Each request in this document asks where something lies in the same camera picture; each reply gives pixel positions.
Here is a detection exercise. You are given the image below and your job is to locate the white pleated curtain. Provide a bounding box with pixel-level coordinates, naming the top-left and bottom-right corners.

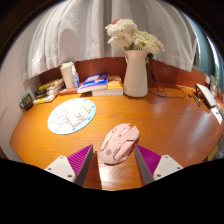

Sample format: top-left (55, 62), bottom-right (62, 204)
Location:
top-left (20, 0), bottom-right (199, 83)

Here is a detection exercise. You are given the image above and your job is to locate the white ceramic jug vase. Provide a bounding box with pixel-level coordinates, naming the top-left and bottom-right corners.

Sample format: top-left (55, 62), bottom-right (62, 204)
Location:
top-left (123, 49), bottom-right (150, 99)

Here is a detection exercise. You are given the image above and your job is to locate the red-brown book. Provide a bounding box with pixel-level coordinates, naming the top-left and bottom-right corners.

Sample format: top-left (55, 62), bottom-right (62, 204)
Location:
top-left (58, 86), bottom-right (81, 97)

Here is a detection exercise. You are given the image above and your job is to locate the white artificial flower bouquet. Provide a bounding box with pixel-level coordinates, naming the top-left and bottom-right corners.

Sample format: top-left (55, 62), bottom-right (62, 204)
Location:
top-left (104, 18), bottom-right (166, 56)

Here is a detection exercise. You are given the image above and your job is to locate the dark green mug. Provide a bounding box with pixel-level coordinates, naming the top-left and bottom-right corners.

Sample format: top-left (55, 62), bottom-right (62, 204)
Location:
top-left (19, 92), bottom-right (35, 112)

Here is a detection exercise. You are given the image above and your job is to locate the black pen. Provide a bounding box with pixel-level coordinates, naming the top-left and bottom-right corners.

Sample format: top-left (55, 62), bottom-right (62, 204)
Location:
top-left (192, 93), bottom-right (202, 108)

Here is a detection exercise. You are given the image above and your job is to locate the teal window curtain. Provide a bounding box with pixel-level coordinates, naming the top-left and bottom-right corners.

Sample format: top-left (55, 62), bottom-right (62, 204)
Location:
top-left (191, 19), bottom-right (214, 73)

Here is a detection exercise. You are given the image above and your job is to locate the silver laptop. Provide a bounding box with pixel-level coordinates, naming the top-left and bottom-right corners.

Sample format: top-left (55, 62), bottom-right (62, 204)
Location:
top-left (194, 82), bottom-right (218, 109)

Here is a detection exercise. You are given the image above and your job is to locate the black cable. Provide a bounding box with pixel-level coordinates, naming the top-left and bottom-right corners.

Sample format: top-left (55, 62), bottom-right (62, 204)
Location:
top-left (145, 53), bottom-right (188, 100)

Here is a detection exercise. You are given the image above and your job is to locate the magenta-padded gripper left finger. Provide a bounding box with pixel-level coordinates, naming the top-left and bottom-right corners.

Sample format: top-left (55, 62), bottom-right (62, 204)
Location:
top-left (43, 143), bottom-right (95, 187)

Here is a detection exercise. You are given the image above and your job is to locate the clear spray bottle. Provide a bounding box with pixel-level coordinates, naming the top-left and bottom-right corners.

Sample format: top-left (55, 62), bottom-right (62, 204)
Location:
top-left (70, 64), bottom-right (81, 89)

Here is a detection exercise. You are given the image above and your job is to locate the pink computer mouse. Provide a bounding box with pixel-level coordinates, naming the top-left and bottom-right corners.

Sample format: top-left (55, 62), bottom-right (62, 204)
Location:
top-left (99, 122), bottom-right (141, 166)

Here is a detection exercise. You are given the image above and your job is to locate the beige lidded tumbler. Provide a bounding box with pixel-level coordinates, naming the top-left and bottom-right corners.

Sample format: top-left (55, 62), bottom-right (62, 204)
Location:
top-left (59, 61), bottom-right (76, 90)

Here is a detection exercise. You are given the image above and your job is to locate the yellow orange book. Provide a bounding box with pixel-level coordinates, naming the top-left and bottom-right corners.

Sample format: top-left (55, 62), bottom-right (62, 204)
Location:
top-left (91, 75), bottom-right (125, 98)

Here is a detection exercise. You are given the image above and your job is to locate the round light-blue cartoon mouse pad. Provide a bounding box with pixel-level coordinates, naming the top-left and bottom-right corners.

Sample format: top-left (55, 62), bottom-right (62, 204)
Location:
top-left (47, 97), bottom-right (97, 136)

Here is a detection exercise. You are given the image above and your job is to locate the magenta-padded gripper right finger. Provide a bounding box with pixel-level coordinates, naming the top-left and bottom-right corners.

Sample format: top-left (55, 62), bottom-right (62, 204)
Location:
top-left (134, 144), bottom-right (184, 186)

